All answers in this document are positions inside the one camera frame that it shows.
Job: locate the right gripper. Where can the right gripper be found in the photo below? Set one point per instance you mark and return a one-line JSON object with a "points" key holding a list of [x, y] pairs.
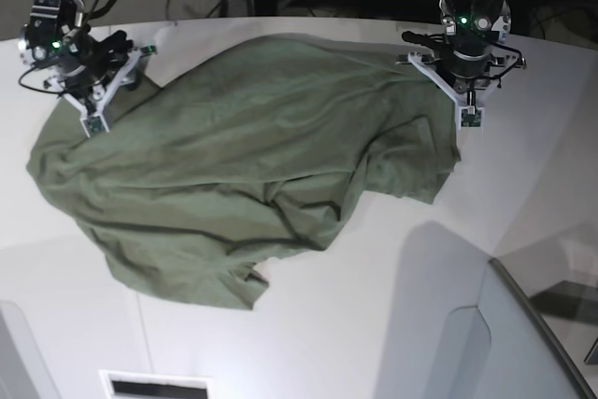
{"points": [[93, 62]]}

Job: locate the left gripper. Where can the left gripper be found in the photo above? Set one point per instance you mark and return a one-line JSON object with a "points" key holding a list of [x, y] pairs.
{"points": [[466, 61]]}

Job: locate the green t-shirt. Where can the green t-shirt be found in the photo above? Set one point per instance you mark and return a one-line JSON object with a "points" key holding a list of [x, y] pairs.
{"points": [[263, 151]]}

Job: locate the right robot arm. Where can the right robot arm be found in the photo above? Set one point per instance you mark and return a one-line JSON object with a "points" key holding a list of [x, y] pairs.
{"points": [[58, 37]]}

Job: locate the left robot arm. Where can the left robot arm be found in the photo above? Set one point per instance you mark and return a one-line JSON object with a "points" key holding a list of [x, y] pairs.
{"points": [[489, 21]]}

